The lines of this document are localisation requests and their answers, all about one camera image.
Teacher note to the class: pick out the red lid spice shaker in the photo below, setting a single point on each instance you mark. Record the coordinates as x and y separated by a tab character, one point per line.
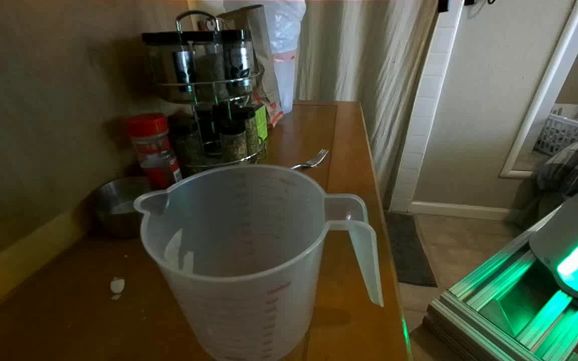
151	151

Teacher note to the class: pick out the translucent plastic measuring jug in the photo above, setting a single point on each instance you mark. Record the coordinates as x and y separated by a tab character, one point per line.
236	302

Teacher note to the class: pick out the dark door mat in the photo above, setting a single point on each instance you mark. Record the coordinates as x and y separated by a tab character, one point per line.
410	250

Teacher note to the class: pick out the white plastic bag red print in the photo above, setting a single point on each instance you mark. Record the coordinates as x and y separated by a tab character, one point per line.
282	40

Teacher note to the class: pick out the light curtain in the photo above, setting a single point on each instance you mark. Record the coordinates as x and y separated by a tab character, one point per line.
369	60

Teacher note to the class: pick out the large metal measuring cup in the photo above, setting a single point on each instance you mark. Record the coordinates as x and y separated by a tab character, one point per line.
119	211

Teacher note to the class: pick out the small white crumb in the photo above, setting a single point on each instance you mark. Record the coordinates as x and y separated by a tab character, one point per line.
117	285

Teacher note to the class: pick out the dark clothes pile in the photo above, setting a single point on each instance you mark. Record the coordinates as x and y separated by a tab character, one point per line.
556	175

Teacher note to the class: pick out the white laundry basket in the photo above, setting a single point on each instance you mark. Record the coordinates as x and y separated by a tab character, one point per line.
562	130

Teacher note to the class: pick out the white door frame post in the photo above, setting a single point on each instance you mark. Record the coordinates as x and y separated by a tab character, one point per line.
426	100
550	80

